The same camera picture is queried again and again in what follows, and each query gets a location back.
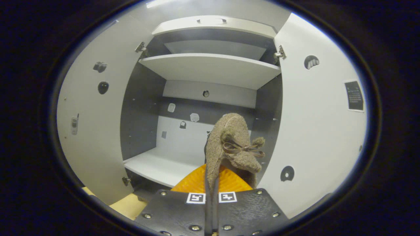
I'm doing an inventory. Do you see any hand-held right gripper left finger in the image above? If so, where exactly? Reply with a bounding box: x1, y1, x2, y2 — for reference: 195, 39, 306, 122
134, 164, 210, 236

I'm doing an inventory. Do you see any metal drawer handle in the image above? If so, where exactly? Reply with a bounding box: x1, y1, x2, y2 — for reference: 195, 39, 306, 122
197, 18, 227, 25

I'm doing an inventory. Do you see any brown fuzzy shoe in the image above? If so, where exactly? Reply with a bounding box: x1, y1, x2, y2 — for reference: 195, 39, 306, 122
204, 113, 265, 235

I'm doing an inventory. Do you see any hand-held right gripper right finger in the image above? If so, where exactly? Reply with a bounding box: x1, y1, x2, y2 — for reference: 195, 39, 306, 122
213, 166, 289, 236

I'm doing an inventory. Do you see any white cabinet shelf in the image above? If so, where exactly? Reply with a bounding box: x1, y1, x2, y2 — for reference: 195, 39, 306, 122
138, 53, 282, 90

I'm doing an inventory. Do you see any white shoe cabinet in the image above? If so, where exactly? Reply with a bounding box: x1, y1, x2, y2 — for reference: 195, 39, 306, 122
120, 15, 283, 197

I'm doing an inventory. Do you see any white cabinet door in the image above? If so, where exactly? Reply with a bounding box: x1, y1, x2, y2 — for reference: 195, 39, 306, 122
258, 12, 368, 219
56, 16, 155, 206

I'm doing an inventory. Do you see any white cabinet drawer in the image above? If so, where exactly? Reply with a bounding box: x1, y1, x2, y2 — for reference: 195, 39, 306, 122
152, 15, 278, 39

